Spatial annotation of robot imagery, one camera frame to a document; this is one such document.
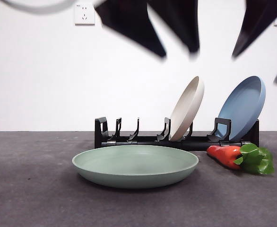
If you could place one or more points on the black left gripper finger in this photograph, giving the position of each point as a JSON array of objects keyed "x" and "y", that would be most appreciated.
[
  {"x": 181, "y": 19},
  {"x": 129, "y": 21}
]

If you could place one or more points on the orange carrot with green leaves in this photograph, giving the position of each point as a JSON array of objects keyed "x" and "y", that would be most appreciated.
[{"x": 223, "y": 156}]

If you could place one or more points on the green plate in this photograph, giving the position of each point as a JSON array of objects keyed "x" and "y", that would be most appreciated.
[{"x": 133, "y": 175}]

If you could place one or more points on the blue plate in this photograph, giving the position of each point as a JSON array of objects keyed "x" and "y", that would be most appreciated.
[{"x": 242, "y": 106}]

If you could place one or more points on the beige plate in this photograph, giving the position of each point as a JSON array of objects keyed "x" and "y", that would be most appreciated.
[{"x": 185, "y": 111}]

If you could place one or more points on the black plate rack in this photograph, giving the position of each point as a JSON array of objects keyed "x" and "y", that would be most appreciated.
[{"x": 195, "y": 144}]

